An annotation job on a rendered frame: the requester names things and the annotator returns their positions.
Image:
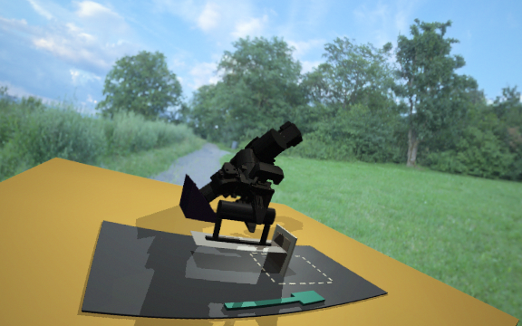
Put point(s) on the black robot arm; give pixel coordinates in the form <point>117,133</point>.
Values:
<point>264,149</point>

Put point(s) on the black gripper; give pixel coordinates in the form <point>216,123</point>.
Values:
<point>256,190</point>

